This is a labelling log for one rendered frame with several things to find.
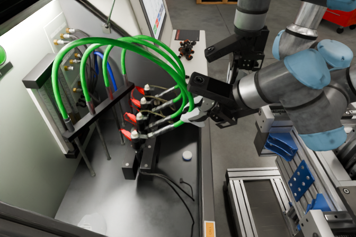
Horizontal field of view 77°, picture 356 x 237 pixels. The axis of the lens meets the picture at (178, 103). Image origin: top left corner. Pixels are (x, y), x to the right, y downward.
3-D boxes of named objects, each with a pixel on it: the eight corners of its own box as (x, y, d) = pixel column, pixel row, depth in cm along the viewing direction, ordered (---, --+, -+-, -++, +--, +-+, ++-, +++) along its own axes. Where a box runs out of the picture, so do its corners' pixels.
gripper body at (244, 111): (218, 130, 59) (259, 119, 50) (195, 114, 55) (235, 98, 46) (223, 107, 63) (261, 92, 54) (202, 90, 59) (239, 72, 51)
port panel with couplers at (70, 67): (83, 104, 88) (53, 27, 67) (74, 103, 88) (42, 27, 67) (94, 84, 98) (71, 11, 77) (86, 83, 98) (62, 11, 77)
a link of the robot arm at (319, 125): (358, 120, 46) (334, 74, 44) (344, 155, 39) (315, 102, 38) (319, 126, 52) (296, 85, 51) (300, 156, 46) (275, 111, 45)
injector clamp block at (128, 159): (153, 190, 85) (150, 169, 74) (127, 189, 85) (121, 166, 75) (163, 124, 110) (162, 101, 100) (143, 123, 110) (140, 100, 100)
